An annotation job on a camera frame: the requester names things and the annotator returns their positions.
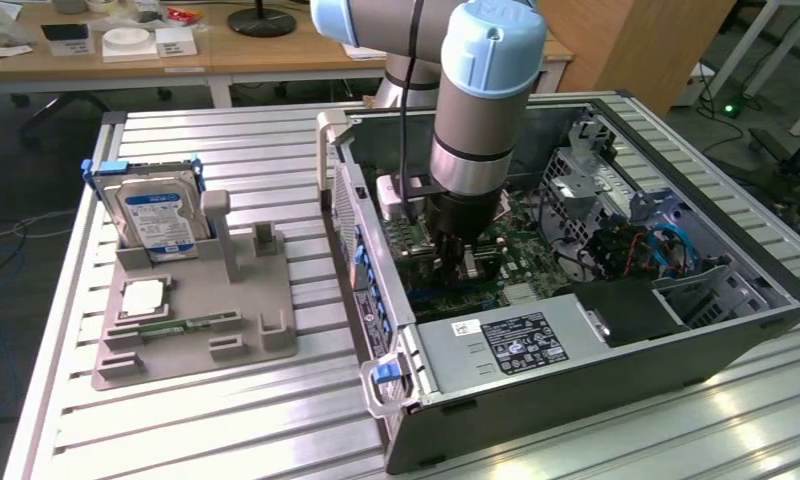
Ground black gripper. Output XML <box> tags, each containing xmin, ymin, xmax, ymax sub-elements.
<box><xmin>434</xmin><ymin>185</ymin><xmax>508</xmax><ymax>245</ymax></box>

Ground green RAM stick in slot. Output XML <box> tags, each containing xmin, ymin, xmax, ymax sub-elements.
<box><xmin>408</xmin><ymin>243</ymin><xmax>507</xmax><ymax>267</ymax></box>

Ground green motherboard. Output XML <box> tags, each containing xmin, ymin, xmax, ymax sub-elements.
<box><xmin>375</xmin><ymin>188</ymin><xmax>570</xmax><ymax>322</ymax></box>

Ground perforated metal drive cage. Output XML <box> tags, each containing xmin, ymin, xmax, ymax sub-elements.
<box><xmin>538</xmin><ymin>143</ymin><xmax>643</xmax><ymax>242</ymax></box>

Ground grey power supply unit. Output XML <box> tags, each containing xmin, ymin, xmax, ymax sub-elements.
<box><xmin>399</xmin><ymin>295</ymin><xmax>617</xmax><ymax>397</ymax></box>

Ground white papers stack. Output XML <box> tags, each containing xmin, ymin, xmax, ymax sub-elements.
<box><xmin>342</xmin><ymin>42</ymin><xmax>390</xmax><ymax>62</ymax></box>

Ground open black PC case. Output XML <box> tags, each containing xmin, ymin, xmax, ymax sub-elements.
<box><xmin>316</xmin><ymin>97</ymin><xmax>800</xmax><ymax>476</ymax></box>

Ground metal disk bay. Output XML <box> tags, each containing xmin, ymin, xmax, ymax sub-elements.
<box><xmin>651</xmin><ymin>263</ymin><xmax>770</xmax><ymax>332</ymax></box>

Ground wooden cabinet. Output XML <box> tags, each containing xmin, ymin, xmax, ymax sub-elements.
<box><xmin>524</xmin><ymin>0</ymin><xmax>741</xmax><ymax>117</ymax></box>

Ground hard disk with blue label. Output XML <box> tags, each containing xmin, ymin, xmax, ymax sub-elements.
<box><xmin>101</xmin><ymin>179</ymin><xmax>200</xmax><ymax>265</ymax></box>

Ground green RAM stick on rack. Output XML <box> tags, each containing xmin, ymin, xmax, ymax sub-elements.
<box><xmin>138</xmin><ymin>310</ymin><xmax>239</xmax><ymax>340</ymax></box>

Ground black round lamp base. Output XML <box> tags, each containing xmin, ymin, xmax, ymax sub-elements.
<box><xmin>227</xmin><ymin>6</ymin><xmax>300</xmax><ymax>37</ymax></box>

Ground grey parts rack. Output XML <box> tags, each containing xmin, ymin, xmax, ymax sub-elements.
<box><xmin>91</xmin><ymin>188</ymin><xmax>302</xmax><ymax>392</ymax></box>

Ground CPU with silver lid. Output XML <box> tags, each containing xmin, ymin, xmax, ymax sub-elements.
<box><xmin>118</xmin><ymin>280</ymin><xmax>174</xmax><ymax>317</ymax></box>

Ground grey disk caddy blue tabs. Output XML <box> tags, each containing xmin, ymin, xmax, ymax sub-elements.
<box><xmin>80</xmin><ymin>157</ymin><xmax>207</xmax><ymax>251</ymax></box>

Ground plain white box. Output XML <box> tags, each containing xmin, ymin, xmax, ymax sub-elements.
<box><xmin>154</xmin><ymin>26</ymin><xmax>203</xmax><ymax>60</ymax></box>

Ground red packet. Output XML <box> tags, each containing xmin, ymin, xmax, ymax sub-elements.
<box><xmin>164</xmin><ymin>5</ymin><xmax>203</xmax><ymax>27</ymax></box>

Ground white box with round hollow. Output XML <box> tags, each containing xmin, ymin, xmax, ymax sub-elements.
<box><xmin>100</xmin><ymin>27</ymin><xmax>160</xmax><ymax>65</ymax></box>

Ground black office chair base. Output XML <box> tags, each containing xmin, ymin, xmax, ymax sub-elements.
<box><xmin>11</xmin><ymin>91</ymin><xmax>112</xmax><ymax>147</ymax></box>

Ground wooden desk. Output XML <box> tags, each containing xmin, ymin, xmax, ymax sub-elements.
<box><xmin>0</xmin><ymin>0</ymin><xmax>577</xmax><ymax>97</ymax></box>

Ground white box with black top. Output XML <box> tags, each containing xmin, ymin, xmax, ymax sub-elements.
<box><xmin>39</xmin><ymin>22</ymin><xmax>96</xmax><ymax>57</ymax></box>

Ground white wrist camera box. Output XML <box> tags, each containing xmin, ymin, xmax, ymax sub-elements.
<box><xmin>375</xmin><ymin>172</ymin><xmax>436</xmax><ymax>222</ymax></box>

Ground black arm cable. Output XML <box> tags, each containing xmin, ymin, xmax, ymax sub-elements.
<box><xmin>398</xmin><ymin>0</ymin><xmax>424</xmax><ymax>220</ymax></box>

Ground blue SATA wire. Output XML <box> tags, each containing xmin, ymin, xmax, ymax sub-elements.
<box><xmin>645</xmin><ymin>226</ymin><xmax>701</xmax><ymax>280</ymax></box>

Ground black equipment with cables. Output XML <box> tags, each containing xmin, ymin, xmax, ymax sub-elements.
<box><xmin>749</xmin><ymin>126</ymin><xmax>800</xmax><ymax>227</ymax></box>

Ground white desk frame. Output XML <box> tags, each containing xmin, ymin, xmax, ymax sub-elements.
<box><xmin>702</xmin><ymin>0</ymin><xmax>800</xmax><ymax>137</ymax></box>

